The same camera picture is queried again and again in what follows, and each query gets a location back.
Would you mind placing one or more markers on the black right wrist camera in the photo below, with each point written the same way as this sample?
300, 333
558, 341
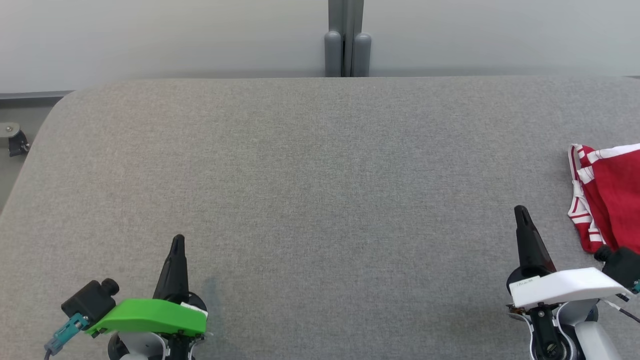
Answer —
622, 265

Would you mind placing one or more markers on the grey fabric sofa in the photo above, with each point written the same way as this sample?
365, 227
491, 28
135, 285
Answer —
300, 200

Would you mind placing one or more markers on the red shorts with white stripe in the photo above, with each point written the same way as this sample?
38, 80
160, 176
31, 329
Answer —
620, 200

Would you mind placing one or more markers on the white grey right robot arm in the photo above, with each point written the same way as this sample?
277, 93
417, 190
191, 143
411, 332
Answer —
592, 340

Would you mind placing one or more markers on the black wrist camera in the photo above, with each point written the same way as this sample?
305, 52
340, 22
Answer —
90, 300
622, 265

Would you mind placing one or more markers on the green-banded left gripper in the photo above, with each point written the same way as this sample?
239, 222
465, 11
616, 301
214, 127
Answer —
150, 317

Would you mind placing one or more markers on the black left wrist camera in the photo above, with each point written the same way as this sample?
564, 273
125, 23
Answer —
90, 300

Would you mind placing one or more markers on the grey partition post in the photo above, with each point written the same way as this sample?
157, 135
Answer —
347, 30

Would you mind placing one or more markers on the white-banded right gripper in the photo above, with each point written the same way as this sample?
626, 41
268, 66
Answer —
565, 287

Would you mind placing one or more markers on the black caster wheel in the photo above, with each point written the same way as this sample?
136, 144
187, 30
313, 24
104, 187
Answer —
17, 145

